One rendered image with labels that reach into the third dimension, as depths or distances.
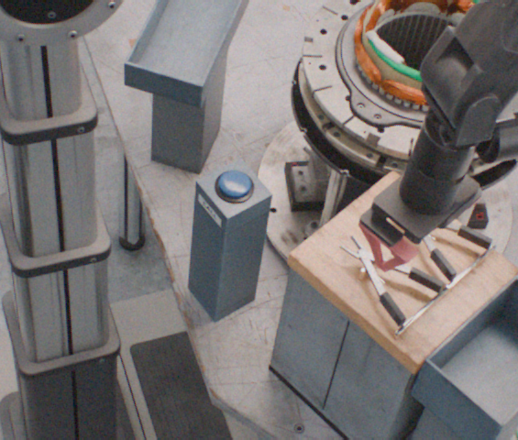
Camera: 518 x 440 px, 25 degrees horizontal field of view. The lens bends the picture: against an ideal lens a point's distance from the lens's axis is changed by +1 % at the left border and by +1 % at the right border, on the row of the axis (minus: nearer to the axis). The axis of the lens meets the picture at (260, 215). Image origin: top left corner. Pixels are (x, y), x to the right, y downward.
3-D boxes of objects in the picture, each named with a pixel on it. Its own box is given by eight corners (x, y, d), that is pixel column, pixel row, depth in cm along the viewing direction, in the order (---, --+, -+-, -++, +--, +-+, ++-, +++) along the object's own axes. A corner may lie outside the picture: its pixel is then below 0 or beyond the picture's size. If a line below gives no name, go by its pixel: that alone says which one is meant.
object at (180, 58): (180, 79, 191) (186, -60, 168) (243, 98, 190) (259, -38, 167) (124, 193, 177) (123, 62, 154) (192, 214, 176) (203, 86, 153)
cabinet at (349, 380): (463, 381, 164) (513, 280, 142) (374, 468, 155) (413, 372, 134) (358, 291, 170) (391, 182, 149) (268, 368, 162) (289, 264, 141)
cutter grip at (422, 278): (441, 289, 136) (445, 281, 135) (438, 294, 136) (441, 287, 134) (410, 273, 137) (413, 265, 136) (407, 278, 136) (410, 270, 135)
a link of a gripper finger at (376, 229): (434, 262, 129) (456, 212, 121) (391, 300, 125) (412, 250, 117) (386, 224, 131) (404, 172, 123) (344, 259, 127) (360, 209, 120)
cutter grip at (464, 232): (490, 246, 140) (493, 238, 139) (487, 250, 140) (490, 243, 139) (458, 231, 141) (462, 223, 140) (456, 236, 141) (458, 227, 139)
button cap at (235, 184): (237, 169, 149) (238, 164, 148) (257, 190, 147) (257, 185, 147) (212, 182, 148) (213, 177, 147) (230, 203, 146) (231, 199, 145)
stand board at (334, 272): (516, 280, 142) (522, 269, 140) (413, 375, 133) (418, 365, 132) (390, 181, 150) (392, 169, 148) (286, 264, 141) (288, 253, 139)
